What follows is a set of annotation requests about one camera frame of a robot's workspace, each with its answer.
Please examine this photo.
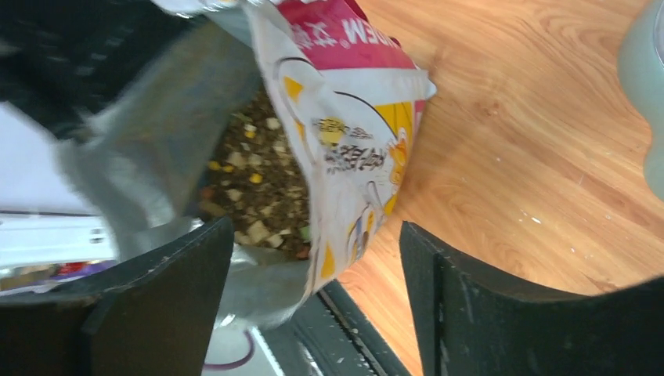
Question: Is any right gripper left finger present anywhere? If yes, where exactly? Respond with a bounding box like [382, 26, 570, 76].
[1, 218, 233, 375]

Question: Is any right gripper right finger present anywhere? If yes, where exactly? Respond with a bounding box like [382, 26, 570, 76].
[399, 222, 663, 375]

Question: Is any pet food bag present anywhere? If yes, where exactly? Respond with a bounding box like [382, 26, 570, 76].
[57, 1, 435, 327]

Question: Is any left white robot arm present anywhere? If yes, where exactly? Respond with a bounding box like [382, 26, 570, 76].
[1, 1, 202, 141]

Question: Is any grey double pet bowl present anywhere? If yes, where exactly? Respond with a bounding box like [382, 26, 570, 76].
[617, 1, 663, 199]

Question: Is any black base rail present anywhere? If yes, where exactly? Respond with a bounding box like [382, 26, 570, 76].
[290, 280, 410, 376]

